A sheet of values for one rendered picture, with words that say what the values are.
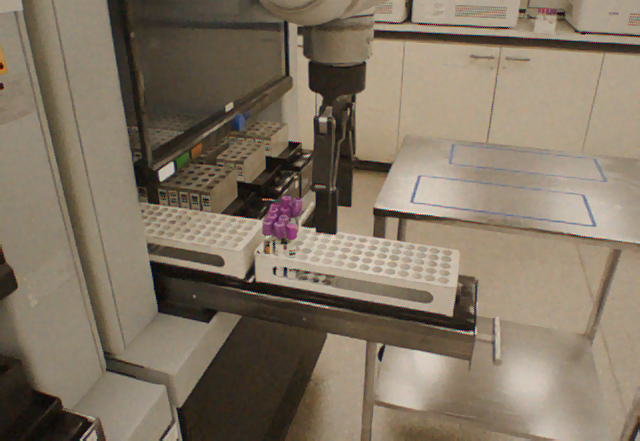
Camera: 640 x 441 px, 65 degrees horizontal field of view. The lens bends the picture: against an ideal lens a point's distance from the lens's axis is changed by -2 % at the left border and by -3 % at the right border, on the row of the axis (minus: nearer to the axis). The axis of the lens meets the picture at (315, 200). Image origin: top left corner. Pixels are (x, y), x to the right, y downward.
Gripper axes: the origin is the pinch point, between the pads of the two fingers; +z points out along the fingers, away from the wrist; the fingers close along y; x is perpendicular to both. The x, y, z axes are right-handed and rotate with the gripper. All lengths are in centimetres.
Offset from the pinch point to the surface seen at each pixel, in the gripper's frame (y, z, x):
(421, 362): 43, 66, -14
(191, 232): -1.8, 7.9, 23.3
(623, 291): 138, 94, -90
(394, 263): -1.1, 8.0, -9.4
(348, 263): -3.1, 7.9, -3.0
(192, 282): -6.7, 13.9, 21.1
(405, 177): 40.3, 12.1, -5.5
